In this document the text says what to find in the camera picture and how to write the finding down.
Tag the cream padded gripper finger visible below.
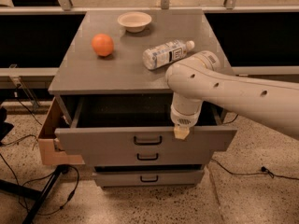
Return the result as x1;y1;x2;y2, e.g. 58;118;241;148
174;125;190;140

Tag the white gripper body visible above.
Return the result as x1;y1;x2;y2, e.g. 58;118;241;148
170;93;203;128

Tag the grey top drawer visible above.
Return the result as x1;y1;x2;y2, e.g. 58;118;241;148
55;94;236;160

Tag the grey drawer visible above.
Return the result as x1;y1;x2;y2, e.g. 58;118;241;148
55;94;236;160
82;150;213;166
93;170;205;188

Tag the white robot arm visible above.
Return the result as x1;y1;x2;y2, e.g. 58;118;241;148
165;51;299;140

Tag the grey bottom drawer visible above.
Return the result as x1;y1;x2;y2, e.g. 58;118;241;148
93;170;205;188

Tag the grey middle drawer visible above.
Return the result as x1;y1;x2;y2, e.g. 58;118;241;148
82;150;213;166

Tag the grey drawer cabinet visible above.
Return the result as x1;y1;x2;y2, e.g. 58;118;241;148
48;8;242;189

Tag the clear plastic water bottle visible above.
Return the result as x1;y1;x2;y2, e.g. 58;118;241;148
143;40;195;70

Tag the white paper bowl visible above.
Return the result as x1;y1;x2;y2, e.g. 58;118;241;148
118;11;152;33

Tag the orange fruit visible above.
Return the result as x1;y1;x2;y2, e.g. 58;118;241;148
92;34;114;57

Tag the cardboard box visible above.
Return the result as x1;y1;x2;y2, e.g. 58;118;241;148
37;99;84;165

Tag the black tripod stand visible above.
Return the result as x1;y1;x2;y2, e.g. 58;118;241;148
0;164;70;224

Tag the black cable right floor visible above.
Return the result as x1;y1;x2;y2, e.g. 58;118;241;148
210;158;299;182

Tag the metal railing frame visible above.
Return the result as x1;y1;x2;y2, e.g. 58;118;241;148
0;0;299;110

